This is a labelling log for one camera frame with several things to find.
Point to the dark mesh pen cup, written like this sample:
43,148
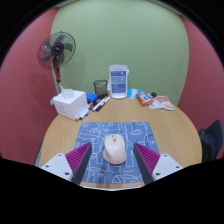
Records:
100,89

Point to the white tissue box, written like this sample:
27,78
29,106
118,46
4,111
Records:
70,105

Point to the black standing fan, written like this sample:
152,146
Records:
57,49

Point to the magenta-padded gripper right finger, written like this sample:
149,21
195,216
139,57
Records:
163,164

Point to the whiteboard marker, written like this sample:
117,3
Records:
84,111
101,103

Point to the small black object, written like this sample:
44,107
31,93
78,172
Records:
153,94

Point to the black office chair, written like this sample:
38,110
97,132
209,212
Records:
218,136

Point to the white orange snack packet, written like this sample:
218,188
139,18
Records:
162,102

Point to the beige computer mouse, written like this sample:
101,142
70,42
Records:
114,150

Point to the blue patterned mouse pad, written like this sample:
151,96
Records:
138,133

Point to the blue whiteboard eraser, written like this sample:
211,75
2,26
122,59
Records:
91,97

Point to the blue snack packet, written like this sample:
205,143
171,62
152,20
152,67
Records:
132,93

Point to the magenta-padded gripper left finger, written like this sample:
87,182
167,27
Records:
63,163

